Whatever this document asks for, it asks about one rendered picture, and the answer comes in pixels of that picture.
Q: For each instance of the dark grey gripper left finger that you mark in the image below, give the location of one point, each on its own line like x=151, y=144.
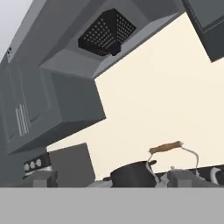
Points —
x=43, y=176

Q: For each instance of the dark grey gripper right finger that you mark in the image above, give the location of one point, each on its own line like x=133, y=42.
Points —
x=180, y=175

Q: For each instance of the black appliance with white knobs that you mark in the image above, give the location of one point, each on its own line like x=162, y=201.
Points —
x=35, y=164

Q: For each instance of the grey box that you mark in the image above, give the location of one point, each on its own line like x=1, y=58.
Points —
x=73, y=166

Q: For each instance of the black and white object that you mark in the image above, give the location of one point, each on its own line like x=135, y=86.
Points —
x=217, y=175

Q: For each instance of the black pot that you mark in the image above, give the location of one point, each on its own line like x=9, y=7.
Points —
x=131, y=175

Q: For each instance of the grey range hood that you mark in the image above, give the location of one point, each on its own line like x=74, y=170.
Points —
x=102, y=32

